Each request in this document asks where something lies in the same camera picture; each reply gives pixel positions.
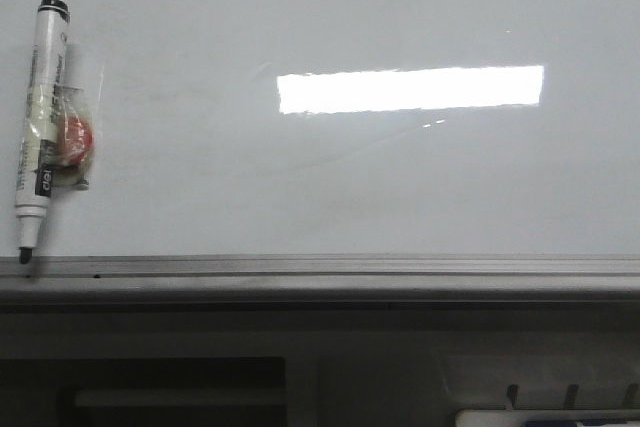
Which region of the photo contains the white black whiteboard marker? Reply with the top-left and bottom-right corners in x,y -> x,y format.
15,0 -> 70,265

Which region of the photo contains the red round magnet under tape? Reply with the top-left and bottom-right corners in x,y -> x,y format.
55,115 -> 94,168

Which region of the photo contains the white marker tray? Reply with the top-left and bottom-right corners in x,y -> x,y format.
454,408 -> 639,427

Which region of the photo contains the white whiteboard with aluminium frame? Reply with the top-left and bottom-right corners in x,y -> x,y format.
1,0 -> 639,304

